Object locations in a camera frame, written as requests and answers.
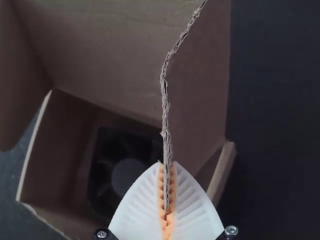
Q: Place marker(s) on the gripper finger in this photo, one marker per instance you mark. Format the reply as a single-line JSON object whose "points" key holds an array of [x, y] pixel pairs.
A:
{"points": [[140, 207], [195, 212]]}

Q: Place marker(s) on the cardboard box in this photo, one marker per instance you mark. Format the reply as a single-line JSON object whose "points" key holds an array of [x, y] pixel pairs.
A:
{"points": [[112, 62]]}

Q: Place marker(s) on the black square fan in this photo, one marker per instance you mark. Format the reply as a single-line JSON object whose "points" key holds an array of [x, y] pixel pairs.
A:
{"points": [[105, 150]]}

